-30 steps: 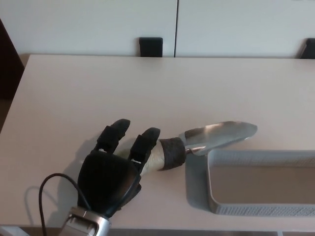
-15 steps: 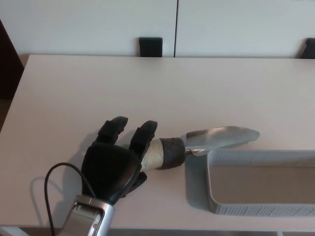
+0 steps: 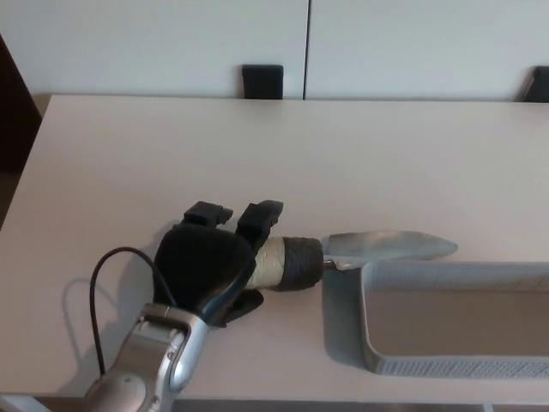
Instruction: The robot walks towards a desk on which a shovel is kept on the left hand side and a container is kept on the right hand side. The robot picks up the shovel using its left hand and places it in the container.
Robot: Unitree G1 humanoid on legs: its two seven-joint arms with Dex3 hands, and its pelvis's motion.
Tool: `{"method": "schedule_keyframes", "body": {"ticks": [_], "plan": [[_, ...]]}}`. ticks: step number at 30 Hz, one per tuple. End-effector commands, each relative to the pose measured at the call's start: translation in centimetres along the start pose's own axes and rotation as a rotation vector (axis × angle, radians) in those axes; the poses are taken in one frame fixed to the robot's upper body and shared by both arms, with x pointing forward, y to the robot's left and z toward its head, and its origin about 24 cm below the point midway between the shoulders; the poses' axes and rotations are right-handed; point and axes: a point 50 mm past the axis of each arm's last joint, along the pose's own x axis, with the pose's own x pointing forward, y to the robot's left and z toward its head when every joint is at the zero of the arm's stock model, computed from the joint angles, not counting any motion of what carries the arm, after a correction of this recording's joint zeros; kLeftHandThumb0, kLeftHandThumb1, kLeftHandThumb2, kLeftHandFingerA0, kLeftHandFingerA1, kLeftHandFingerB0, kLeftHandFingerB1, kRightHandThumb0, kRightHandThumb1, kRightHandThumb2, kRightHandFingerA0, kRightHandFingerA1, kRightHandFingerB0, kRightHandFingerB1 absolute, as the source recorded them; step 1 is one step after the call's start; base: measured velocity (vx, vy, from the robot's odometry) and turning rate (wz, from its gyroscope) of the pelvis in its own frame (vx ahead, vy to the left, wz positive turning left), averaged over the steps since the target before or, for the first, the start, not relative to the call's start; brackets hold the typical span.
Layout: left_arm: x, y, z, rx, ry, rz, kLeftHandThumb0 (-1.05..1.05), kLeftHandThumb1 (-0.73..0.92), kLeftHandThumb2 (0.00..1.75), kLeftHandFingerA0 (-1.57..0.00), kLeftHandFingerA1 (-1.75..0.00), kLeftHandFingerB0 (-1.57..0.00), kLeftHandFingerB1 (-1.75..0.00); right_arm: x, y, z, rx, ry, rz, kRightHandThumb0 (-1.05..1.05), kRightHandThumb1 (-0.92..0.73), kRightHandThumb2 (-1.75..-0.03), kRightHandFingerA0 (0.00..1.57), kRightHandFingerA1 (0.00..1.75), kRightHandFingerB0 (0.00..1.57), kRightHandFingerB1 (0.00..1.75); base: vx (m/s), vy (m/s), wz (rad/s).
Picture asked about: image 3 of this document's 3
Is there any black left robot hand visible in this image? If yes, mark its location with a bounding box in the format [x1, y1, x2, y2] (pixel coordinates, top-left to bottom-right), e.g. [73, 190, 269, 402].
[153, 199, 285, 330]

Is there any white cabinet door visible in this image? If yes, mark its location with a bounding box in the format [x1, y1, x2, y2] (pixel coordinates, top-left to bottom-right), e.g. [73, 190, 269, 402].
[309, 0, 549, 103]
[0, 0, 308, 100]

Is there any grey rectangular container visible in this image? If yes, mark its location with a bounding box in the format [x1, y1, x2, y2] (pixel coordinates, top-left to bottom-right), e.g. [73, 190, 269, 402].
[321, 260, 549, 379]

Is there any black cabinet handle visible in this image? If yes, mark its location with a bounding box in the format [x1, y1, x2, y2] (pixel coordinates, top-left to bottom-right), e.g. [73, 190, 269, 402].
[521, 65, 549, 103]
[242, 64, 285, 100]

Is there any dark brown wooden panel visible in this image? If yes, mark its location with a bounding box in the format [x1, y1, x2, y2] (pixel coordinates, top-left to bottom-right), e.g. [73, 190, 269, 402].
[0, 33, 43, 175]

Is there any metal shovel with handle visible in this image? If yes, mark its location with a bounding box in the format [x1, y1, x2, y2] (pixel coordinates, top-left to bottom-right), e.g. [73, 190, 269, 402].
[246, 229, 459, 293]

